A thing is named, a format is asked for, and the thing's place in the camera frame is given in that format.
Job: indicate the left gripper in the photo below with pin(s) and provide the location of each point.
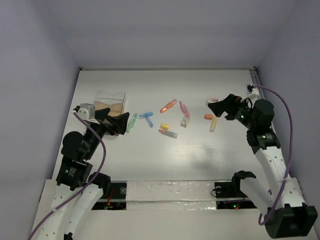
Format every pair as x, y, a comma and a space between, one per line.
102, 124

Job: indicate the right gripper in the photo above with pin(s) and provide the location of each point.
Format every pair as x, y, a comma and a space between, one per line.
229, 105

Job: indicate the white eraser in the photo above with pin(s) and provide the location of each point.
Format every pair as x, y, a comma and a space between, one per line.
211, 100

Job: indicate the green highlighter pen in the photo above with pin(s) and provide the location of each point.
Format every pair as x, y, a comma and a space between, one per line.
132, 122

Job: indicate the pink highlighter pen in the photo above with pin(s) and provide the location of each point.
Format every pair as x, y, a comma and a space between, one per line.
184, 109

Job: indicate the small boxed eraser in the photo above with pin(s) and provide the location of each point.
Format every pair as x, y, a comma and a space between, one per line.
185, 121

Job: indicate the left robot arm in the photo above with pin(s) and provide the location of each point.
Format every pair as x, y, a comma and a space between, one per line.
79, 182

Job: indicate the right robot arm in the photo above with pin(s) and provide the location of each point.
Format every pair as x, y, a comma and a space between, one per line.
283, 211

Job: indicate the dark grey plastic container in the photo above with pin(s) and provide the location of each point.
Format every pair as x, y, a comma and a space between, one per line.
112, 127

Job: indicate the orange plastic container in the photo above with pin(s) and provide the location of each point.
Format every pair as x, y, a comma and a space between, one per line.
116, 109

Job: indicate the clear plastic container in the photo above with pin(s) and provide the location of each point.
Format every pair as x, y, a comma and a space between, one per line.
111, 98

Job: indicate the orange eraser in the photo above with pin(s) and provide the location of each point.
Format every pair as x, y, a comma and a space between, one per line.
208, 116

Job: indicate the yellow highlighter pen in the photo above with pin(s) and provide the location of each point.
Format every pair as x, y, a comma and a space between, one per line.
213, 124

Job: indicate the blue highlighter pen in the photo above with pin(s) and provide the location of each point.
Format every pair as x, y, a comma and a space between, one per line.
147, 114

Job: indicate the blue pen cap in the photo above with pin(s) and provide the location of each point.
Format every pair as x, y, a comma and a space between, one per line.
149, 121

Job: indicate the orange highlighter pen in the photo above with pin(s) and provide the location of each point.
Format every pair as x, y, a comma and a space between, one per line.
168, 106

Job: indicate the yellow eraser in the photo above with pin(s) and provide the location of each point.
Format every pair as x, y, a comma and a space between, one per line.
164, 126

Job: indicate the short pencil in tube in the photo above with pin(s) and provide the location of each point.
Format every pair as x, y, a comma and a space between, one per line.
168, 133

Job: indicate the silver foil strip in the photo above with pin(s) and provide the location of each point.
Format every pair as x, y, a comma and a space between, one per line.
170, 196

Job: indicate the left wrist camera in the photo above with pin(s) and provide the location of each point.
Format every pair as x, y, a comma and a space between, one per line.
85, 111

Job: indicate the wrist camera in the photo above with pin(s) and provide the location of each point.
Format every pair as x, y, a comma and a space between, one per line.
252, 92
85, 111

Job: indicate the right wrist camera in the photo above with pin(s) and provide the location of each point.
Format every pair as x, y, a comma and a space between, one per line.
252, 92

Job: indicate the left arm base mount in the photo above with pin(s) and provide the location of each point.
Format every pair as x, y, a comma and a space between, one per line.
115, 199

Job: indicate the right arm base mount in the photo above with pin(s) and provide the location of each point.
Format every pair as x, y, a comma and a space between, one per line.
227, 198

